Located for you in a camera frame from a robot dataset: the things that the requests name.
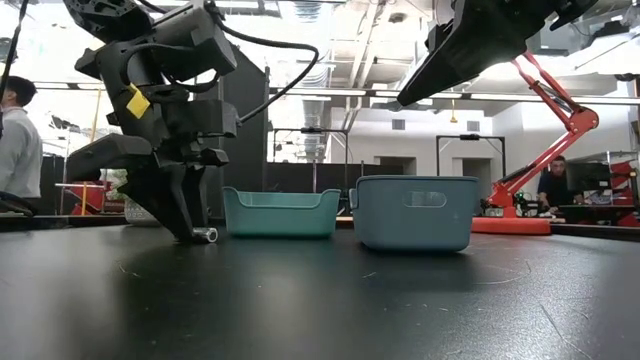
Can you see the green potted plant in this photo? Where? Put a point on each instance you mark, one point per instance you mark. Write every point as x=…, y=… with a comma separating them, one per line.
x=134, y=216

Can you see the red desk lamp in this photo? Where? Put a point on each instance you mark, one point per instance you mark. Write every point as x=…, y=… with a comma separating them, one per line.
x=510, y=226

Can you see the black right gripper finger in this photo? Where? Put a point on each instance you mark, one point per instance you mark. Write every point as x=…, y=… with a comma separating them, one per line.
x=440, y=75

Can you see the teal plastic bin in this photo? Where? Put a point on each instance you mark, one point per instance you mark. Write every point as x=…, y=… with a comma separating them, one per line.
x=280, y=217

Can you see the black monitor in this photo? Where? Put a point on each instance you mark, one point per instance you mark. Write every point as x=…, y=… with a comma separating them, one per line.
x=592, y=176

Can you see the blue plastic bin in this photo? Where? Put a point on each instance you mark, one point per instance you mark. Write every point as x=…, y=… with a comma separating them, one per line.
x=390, y=225

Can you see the black curved object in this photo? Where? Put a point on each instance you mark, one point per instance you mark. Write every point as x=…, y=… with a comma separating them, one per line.
x=17, y=205

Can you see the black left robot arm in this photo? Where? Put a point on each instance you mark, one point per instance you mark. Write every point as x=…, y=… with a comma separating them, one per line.
x=100, y=15

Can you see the red plastic storage bin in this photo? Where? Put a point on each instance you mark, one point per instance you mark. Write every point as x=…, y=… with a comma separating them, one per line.
x=95, y=197

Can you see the black partition panel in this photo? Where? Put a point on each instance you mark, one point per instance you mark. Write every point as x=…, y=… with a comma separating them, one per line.
x=250, y=150

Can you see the white AA battery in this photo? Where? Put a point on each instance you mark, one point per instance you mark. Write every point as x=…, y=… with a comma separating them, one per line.
x=207, y=235

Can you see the person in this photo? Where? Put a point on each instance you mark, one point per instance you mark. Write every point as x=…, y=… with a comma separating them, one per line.
x=20, y=150
x=552, y=187

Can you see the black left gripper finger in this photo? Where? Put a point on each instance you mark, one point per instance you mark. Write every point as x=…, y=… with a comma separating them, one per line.
x=199, y=200
x=160, y=200

